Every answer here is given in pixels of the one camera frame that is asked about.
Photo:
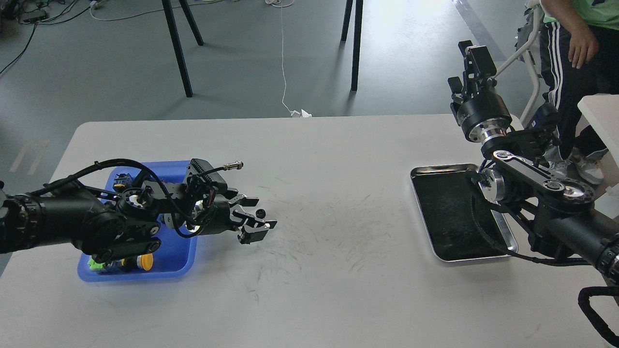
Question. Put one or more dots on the white office chair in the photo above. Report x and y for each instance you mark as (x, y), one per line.
(527, 41)

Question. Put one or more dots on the green grey connector part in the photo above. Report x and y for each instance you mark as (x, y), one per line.
(96, 267)

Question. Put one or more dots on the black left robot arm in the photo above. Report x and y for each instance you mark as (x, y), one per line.
(112, 210)

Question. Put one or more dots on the silver metal tray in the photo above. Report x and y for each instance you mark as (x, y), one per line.
(444, 198)

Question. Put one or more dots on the blue plastic tray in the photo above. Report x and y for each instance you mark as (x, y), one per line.
(176, 255)

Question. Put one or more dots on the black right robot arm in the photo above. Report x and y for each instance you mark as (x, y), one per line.
(556, 212)

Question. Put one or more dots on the yellow mushroom push button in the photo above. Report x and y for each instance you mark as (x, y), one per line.
(136, 263)

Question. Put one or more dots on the blue yellow switch block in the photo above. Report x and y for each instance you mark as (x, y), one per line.
(122, 182)

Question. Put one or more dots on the black stand legs right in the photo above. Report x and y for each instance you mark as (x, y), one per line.
(356, 6)

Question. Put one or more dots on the person in green shirt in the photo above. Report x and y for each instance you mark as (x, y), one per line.
(579, 56)

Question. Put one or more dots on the white side table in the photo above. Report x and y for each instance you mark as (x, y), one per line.
(602, 112)

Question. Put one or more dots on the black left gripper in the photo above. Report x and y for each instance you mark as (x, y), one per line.
(216, 218)

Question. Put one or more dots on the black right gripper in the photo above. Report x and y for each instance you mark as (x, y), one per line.
(485, 110)

